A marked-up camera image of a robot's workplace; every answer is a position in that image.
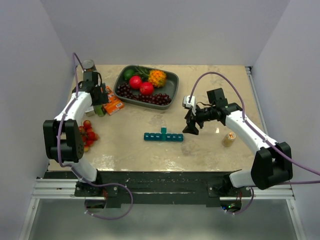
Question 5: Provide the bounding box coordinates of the red apple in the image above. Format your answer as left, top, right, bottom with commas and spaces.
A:
129, 75, 143, 90
139, 82, 154, 96

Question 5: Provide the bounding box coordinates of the orange spiky fruit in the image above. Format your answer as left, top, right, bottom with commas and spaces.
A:
148, 70, 167, 88

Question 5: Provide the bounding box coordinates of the silver toothpaste box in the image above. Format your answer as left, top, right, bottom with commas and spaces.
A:
85, 106, 96, 117

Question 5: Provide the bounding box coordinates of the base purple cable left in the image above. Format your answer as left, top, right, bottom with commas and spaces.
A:
84, 185, 136, 222

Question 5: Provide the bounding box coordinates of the teal weekly pill organizer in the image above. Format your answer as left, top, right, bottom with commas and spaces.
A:
143, 127, 184, 143

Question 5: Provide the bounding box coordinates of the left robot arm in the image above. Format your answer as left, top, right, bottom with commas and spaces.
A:
43, 70, 109, 196

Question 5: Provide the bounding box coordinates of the grey fruit tray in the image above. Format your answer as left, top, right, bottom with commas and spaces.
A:
113, 65, 179, 110

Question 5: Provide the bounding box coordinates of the green lime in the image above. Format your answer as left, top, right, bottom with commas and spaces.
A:
123, 69, 136, 81

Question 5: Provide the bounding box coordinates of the dark red grape bunch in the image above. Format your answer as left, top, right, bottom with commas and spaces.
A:
115, 83, 172, 106

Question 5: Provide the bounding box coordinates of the green lidded pill bottle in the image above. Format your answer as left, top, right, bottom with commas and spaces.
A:
93, 104, 107, 117

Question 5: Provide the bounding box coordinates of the red cherry tomato cluster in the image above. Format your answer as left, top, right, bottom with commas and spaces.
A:
78, 120, 100, 153

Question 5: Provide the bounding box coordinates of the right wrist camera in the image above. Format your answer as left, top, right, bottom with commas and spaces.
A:
182, 95, 197, 115

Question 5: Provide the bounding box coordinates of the green herb sprig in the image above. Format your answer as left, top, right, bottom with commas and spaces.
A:
135, 65, 150, 79

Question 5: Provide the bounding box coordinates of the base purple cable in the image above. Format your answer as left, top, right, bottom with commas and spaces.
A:
223, 187, 255, 216
84, 185, 136, 222

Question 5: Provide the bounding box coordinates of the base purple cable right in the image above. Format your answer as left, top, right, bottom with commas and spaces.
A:
223, 187, 255, 216

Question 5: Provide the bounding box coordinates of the orange snack box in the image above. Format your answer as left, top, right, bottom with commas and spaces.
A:
102, 86, 125, 116

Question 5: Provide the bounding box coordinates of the tin can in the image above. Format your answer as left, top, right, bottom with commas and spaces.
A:
81, 59, 97, 73

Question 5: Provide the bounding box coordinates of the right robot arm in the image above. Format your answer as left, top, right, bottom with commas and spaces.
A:
182, 88, 293, 197

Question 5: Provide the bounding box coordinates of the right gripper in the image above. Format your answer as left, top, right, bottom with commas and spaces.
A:
182, 103, 216, 135

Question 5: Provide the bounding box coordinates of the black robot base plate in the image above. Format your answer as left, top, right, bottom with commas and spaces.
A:
44, 171, 252, 208

